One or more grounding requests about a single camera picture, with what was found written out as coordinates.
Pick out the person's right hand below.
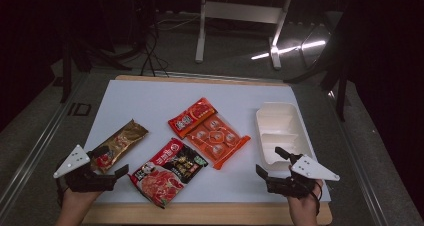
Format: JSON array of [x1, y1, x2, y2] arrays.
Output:
[[286, 179, 324, 218]]

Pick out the white plastic container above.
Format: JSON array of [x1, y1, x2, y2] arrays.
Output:
[[254, 101, 315, 172]]

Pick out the red seasoning packet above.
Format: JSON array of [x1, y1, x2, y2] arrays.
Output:
[[167, 97, 219, 140]]

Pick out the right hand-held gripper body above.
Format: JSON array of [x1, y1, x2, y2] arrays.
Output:
[[266, 154, 341, 200]]

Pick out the black floor cables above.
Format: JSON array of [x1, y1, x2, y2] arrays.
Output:
[[139, 15, 170, 78]]

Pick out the white table sheet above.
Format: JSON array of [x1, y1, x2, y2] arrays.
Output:
[[83, 79, 332, 204]]

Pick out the clear orange packet of blocks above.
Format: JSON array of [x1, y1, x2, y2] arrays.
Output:
[[185, 114, 252, 171]]

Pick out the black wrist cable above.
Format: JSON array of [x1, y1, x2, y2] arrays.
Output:
[[309, 180, 324, 217]]

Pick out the white metal desk frame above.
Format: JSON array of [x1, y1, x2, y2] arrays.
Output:
[[194, 0, 295, 71]]

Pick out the gold brown seasoning packet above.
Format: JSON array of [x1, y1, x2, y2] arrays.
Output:
[[89, 118, 150, 174]]

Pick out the black floor bracket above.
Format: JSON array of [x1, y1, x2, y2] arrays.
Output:
[[67, 102, 92, 117]]

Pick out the black stand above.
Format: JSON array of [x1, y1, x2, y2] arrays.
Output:
[[59, 0, 134, 104], [283, 5, 356, 123]]

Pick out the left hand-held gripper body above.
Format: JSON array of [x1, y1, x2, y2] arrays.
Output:
[[53, 144, 118, 193]]

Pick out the person's left hand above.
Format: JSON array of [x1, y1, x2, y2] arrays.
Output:
[[60, 188, 102, 214]]

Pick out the red and black soup packet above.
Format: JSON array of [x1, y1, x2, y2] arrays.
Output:
[[128, 137, 210, 210]]

